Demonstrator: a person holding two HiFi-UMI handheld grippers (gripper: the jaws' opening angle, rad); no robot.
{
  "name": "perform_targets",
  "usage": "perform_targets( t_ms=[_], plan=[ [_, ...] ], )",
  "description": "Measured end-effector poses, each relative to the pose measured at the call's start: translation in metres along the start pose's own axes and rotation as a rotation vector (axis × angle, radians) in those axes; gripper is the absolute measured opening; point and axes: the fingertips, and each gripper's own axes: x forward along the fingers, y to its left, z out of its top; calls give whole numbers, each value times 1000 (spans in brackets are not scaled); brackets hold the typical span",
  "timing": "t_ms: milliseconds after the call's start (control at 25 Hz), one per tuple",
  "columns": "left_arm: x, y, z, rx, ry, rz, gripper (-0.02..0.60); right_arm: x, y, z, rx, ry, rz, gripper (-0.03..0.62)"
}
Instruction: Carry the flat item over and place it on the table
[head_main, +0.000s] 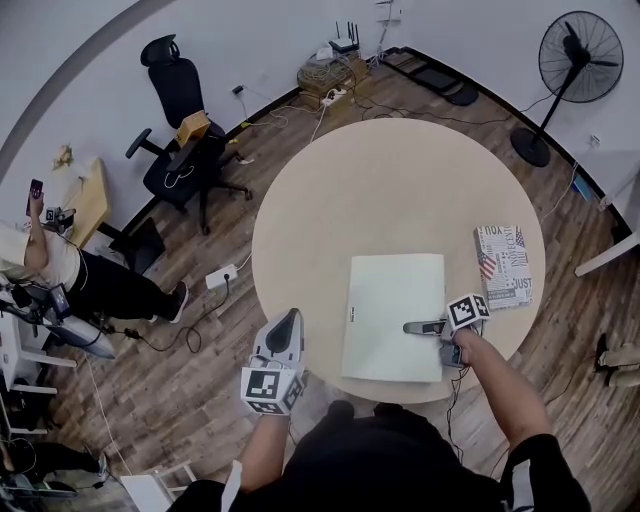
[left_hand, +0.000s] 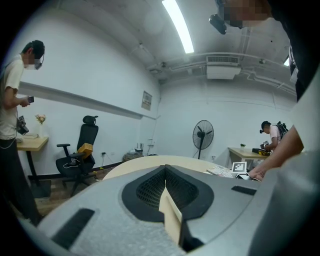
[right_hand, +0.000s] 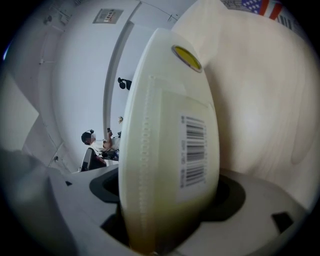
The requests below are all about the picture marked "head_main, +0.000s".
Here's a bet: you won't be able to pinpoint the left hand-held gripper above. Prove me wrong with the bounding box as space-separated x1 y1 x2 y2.
241 307 307 417

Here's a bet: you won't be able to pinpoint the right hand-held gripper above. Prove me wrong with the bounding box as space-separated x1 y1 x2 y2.
403 293 492 370

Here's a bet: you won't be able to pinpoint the white item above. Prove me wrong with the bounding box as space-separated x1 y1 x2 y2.
340 253 447 384

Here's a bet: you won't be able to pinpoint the person's left forearm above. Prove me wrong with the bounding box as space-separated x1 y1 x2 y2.
238 410 292 495

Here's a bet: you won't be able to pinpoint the person's right forearm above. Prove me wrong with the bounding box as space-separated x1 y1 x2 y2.
452 329 554 469

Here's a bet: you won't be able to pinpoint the black flat stand bases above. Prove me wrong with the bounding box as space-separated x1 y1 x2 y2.
408 63 481 108

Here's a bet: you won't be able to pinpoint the newsprint patterned box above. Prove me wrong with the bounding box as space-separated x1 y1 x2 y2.
473 224 535 312

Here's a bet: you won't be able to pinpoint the round beige table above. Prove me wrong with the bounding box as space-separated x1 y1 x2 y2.
251 117 547 405

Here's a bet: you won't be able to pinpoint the person's black clothed body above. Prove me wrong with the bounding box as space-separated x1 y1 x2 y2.
168 399 592 512

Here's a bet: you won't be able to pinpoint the black desk base panel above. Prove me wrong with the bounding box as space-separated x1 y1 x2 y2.
108 216 167 277

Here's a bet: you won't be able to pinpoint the white stool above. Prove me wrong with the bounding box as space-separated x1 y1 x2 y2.
119 459 197 512

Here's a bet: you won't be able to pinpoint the black office chair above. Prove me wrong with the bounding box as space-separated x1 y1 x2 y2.
124 33 252 236

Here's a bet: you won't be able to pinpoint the white furniture edge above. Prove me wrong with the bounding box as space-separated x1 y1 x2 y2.
574 167 640 279

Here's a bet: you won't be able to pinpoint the beige bag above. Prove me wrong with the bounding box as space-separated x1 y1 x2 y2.
593 331 640 389

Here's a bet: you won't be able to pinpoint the small cardboard box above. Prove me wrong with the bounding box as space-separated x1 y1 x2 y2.
175 110 211 149

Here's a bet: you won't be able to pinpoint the light wooden desk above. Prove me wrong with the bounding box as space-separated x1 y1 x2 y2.
63 157 112 249

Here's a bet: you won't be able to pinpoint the white shelf unit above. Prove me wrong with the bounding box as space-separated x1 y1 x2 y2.
0 309 79 436

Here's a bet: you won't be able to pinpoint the white router with black antennas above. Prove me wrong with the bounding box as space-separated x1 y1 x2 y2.
327 20 363 54

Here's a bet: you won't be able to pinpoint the pale flower bunch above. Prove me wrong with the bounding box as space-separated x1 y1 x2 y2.
51 143 77 172

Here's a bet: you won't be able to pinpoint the black standing fan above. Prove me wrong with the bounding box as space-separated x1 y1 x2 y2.
509 10 626 169

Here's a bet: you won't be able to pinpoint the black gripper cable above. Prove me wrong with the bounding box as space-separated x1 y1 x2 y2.
445 366 469 464

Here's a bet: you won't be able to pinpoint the black floor cable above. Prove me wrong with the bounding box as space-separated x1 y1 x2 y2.
103 277 236 354

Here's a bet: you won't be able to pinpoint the white floor cable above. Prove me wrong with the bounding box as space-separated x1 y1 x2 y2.
244 102 334 147

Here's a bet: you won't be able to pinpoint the cardboard boxes with coiled cables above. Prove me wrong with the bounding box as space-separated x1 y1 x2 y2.
296 53 372 109

